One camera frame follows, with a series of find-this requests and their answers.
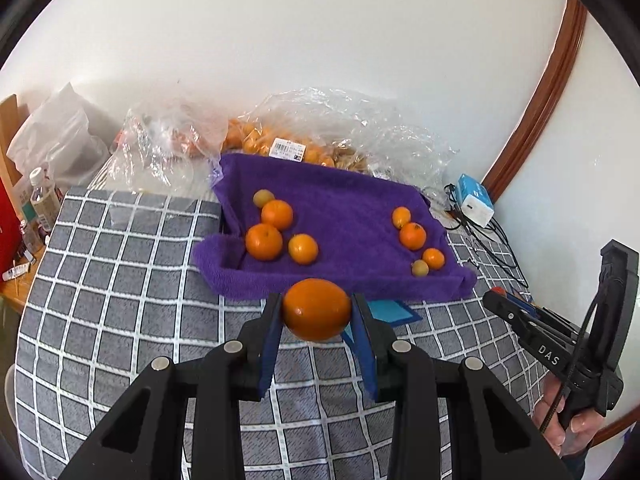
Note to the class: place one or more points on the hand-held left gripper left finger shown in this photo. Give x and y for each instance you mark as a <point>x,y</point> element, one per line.
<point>270,350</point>

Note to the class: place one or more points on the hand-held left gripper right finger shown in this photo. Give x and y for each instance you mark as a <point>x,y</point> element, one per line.
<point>365,355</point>

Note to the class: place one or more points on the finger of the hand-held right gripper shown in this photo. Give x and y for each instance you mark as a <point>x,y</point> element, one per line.
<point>557,327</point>
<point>515,322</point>

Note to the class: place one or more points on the yellowish small fruit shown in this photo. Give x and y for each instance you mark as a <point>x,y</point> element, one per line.
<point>419,268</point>
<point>262,198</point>

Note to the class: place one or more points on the small orange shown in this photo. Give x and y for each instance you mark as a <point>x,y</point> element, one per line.
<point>401,217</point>
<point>433,258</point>

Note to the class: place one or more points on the large orange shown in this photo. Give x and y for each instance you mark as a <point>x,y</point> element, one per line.
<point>263,241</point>

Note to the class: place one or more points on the person's right forearm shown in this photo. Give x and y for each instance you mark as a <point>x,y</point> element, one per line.
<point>574,464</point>

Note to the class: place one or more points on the person's right hand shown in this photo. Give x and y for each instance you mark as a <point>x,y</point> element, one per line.
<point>582,427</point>

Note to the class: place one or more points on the blue paper sheet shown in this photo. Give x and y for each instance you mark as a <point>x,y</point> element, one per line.
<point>395,311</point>

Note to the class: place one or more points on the white power adapter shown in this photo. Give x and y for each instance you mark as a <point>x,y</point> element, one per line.
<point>477,209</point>

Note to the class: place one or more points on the blue and white pack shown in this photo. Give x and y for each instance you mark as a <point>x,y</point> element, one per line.
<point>470,185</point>

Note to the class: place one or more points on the purple towel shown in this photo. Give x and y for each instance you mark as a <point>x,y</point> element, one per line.
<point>345,210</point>

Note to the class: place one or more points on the grey checked blanket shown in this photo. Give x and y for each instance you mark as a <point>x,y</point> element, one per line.
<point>125,285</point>

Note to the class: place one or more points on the white label sticker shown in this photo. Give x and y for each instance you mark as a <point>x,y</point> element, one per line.
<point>287,150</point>

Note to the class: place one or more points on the pile of bagged oranges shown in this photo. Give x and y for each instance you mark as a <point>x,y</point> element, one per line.
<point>250,140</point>

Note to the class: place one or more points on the bagged red tomatoes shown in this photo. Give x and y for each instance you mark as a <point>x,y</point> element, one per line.
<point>185,145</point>

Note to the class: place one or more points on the clear crinkled plastic bag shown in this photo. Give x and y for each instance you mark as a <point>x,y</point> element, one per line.
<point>390,125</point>

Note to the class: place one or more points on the wooden side table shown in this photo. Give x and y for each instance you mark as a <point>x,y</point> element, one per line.
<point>15,295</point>

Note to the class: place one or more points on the small white tube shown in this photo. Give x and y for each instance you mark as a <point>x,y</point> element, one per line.
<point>15,272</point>

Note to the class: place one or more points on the clear plastic bottle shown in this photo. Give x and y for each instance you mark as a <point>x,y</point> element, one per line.
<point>44,205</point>

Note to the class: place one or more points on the red box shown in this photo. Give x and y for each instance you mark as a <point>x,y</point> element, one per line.
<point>7,225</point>

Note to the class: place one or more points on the white plastic bag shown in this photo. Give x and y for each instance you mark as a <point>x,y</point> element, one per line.
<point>55,125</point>

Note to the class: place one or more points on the cardboard box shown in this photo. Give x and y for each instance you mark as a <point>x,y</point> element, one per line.
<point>12,115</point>

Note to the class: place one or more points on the brown wooden door frame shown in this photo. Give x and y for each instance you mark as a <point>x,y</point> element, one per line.
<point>547,105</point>

